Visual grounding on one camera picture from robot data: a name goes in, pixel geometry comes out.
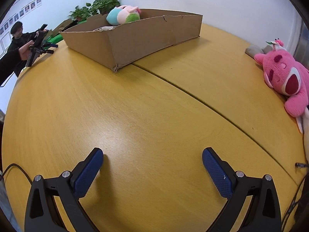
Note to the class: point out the white plush toy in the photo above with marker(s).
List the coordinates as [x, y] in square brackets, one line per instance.
[306, 135]

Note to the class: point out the pink plush bear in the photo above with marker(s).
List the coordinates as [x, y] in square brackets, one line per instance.
[282, 77]

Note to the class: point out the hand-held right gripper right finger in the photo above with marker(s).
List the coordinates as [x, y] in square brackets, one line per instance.
[217, 171]

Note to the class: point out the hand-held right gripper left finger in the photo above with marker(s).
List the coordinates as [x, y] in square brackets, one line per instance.
[88, 171]

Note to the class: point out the small open cardboard box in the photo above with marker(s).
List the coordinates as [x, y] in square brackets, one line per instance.
[64, 25]

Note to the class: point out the large potted green plant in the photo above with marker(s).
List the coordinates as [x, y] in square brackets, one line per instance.
[105, 2]

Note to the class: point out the brown cardboard box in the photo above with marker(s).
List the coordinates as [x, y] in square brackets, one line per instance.
[144, 41]

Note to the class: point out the grey cloth bag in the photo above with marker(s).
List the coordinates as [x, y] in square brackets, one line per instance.
[252, 50]

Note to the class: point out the green tablecloth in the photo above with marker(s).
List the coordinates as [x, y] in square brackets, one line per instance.
[54, 40]

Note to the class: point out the small potted green plant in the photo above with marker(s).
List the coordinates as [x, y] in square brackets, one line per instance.
[79, 13]

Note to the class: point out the teal and pink plush toy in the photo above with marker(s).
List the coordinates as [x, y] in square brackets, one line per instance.
[120, 15]

